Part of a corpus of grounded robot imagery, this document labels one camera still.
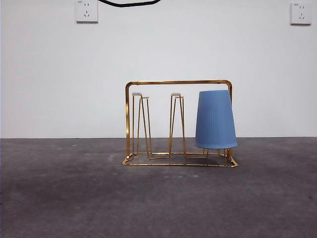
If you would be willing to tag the white wall socket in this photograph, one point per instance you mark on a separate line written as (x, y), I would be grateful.
(301, 14)
(87, 12)

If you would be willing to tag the blue ribbed plastic cup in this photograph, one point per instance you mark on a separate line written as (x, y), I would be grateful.
(215, 119)

